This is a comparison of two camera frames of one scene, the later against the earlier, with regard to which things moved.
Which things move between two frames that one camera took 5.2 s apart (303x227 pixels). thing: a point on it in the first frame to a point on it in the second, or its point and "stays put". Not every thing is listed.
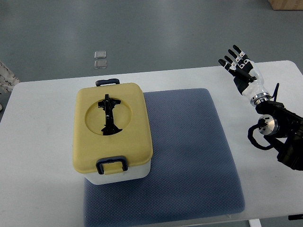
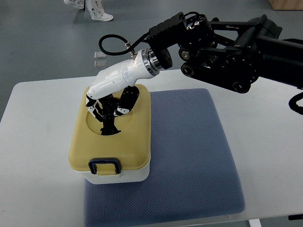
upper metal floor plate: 101,54 stays put
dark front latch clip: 122,159 to 93,161
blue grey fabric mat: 193,172 stays put
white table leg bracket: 254,222 stays put
